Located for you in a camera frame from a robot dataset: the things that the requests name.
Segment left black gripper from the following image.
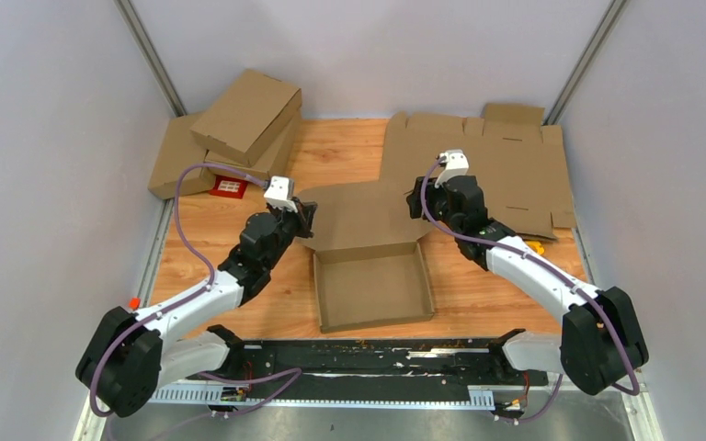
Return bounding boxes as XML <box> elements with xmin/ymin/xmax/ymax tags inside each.
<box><xmin>264</xmin><ymin>197</ymin><xmax>318</xmax><ymax>271</ymax></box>

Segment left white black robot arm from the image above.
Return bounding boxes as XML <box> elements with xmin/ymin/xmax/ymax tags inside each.
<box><xmin>74</xmin><ymin>202</ymin><xmax>317</xmax><ymax>417</ymax></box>

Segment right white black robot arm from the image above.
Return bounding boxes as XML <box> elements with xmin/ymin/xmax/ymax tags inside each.
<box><xmin>406</xmin><ymin>175</ymin><xmax>649</xmax><ymax>395</ymax></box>

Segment flat-lying folded cardboard box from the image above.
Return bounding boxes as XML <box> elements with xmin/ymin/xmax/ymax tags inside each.
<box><xmin>148</xmin><ymin>112</ymin><xmax>216</xmax><ymax>200</ymax></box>

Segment red plastic tray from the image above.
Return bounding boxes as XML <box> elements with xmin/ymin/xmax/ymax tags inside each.
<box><xmin>209</xmin><ymin>175</ymin><xmax>249</xmax><ymax>199</ymax></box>

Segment flat cardboard sheet stack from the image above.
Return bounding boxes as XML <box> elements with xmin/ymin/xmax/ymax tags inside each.
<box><xmin>380</xmin><ymin>103</ymin><xmax>576</xmax><ymax>239</ymax></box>

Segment yellow plastic triangle piece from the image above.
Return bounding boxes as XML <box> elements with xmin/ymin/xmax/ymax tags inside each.
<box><xmin>525</xmin><ymin>240</ymin><xmax>545</xmax><ymax>255</ymax></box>

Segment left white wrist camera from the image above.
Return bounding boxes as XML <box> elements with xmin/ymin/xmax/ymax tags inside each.
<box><xmin>264</xmin><ymin>175</ymin><xmax>298</xmax><ymax>212</ymax></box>

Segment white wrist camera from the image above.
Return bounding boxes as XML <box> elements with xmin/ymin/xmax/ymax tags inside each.
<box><xmin>434</xmin><ymin>149</ymin><xmax>469</xmax><ymax>188</ymax></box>
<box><xmin>264</xmin><ymin>175</ymin><xmax>298</xmax><ymax>212</ymax></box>

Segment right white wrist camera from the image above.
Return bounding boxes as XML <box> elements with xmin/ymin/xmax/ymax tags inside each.
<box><xmin>434</xmin><ymin>149</ymin><xmax>469</xmax><ymax>188</ymax></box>

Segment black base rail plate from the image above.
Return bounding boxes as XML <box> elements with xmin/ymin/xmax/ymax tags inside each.
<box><xmin>213</xmin><ymin>338</ymin><xmax>549</xmax><ymax>402</ymax></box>

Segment white slotted cable duct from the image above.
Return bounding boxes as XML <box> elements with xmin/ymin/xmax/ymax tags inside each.
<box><xmin>145</xmin><ymin>384</ymin><xmax>496</xmax><ymax>410</ymax></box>

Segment right aluminium corner post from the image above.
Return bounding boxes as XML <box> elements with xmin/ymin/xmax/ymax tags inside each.
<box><xmin>544</xmin><ymin>0</ymin><xmax>630</xmax><ymax>125</ymax></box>

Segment aluminium corner post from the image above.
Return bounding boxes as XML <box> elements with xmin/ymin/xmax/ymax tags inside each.
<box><xmin>544</xmin><ymin>0</ymin><xmax>630</xmax><ymax>125</ymax></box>
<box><xmin>114</xmin><ymin>0</ymin><xmax>188</xmax><ymax>117</ymax></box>

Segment left aluminium corner post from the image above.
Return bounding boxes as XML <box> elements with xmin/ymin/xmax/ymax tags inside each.
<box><xmin>114</xmin><ymin>0</ymin><xmax>188</xmax><ymax>117</ymax></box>

